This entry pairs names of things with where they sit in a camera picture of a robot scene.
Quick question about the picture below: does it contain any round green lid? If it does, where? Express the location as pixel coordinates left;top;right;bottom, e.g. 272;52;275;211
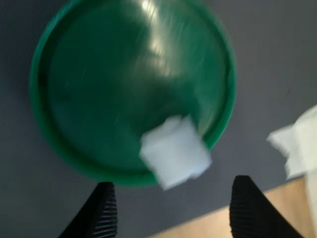
29;0;237;187

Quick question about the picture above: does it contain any small white plastic terminal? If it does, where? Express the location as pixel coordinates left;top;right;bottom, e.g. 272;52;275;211
139;114;213;190

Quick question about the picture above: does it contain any white masking tape strip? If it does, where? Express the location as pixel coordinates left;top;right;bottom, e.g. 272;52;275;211
266;104;317;181

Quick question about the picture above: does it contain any dark grey mat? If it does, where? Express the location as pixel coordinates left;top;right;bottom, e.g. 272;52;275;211
0;0;317;238

